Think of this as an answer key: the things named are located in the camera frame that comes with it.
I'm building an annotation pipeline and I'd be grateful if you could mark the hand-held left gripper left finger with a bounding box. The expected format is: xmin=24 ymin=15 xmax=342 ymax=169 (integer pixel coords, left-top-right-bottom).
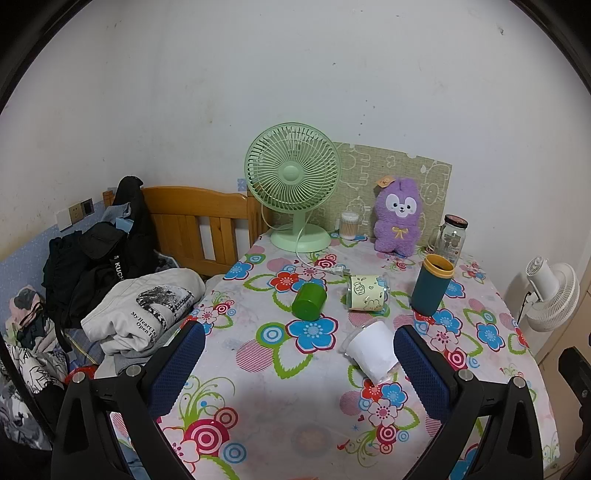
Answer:
xmin=50 ymin=320 xmax=206 ymax=480

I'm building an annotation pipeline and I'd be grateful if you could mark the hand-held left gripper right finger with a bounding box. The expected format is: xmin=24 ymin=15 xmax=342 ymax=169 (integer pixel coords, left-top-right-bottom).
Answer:
xmin=393 ymin=325 xmax=546 ymax=480

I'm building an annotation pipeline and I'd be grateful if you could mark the teal cup with yellow rim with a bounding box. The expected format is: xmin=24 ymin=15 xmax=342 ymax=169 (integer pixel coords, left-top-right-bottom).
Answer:
xmin=411 ymin=254 xmax=456 ymax=317

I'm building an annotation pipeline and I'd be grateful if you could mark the pale green printed cup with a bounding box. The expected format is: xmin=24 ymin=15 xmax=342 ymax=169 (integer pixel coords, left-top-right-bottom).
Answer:
xmin=347 ymin=273 xmax=391 ymax=313

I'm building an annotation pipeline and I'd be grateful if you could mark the green plastic cup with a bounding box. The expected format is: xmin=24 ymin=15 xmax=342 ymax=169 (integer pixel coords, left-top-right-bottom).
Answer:
xmin=292 ymin=283 xmax=328 ymax=321

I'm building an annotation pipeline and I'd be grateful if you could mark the white printed sweatshirt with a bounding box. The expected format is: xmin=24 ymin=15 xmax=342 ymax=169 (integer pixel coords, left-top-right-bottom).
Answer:
xmin=81 ymin=268 xmax=206 ymax=356

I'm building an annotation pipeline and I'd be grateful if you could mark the white fan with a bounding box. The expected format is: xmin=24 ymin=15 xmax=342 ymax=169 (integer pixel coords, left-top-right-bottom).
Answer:
xmin=516 ymin=257 xmax=581 ymax=333

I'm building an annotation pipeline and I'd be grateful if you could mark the floral tablecloth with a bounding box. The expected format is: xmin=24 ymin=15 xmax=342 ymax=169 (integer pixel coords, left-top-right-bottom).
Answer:
xmin=110 ymin=231 xmax=560 ymax=480

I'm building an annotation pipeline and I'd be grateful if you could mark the black jacket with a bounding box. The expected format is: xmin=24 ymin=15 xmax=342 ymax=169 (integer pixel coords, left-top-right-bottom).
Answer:
xmin=42 ymin=175 xmax=160 ymax=329

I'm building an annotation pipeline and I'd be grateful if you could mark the glass jar with dark lid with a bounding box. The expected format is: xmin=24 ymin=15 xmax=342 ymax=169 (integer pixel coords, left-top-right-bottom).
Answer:
xmin=429 ymin=215 xmax=469 ymax=268

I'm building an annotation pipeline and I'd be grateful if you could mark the wooden bed headboard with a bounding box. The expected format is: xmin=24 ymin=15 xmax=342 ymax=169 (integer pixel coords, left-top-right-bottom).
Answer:
xmin=103 ymin=185 xmax=272 ymax=278

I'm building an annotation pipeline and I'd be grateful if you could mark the purple plush toy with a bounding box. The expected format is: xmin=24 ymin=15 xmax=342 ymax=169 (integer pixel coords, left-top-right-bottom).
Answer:
xmin=373 ymin=178 xmax=422 ymax=257

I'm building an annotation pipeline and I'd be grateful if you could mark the black floral cloth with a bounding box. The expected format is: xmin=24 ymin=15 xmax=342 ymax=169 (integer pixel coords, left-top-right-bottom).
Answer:
xmin=0 ymin=284 xmax=70 ymax=451

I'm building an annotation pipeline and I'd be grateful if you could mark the cotton swab container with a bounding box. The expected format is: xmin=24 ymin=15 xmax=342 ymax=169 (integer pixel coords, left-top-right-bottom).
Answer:
xmin=340 ymin=211 xmax=360 ymax=240

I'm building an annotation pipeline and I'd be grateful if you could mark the green desk fan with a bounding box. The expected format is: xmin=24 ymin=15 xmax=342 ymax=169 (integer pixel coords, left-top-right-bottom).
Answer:
xmin=244 ymin=122 xmax=341 ymax=253

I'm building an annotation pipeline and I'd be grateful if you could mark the white fan cable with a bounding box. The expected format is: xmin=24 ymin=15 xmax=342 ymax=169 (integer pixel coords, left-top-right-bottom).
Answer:
xmin=295 ymin=226 xmax=348 ymax=278

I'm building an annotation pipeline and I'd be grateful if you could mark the wall switch plate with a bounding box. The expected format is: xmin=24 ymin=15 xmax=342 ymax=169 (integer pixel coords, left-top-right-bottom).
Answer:
xmin=56 ymin=198 xmax=95 ymax=232

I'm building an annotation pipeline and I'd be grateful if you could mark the patterned green wall board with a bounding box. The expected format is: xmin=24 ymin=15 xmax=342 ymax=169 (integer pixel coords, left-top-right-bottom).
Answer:
xmin=318 ymin=142 xmax=453 ymax=245

